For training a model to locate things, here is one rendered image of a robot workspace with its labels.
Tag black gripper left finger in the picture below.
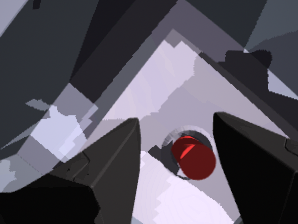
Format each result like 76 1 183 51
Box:
0 117 141 224

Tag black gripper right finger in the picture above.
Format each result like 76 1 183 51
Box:
213 112 298 224

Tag red peg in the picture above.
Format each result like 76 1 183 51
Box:
170 135 216 180

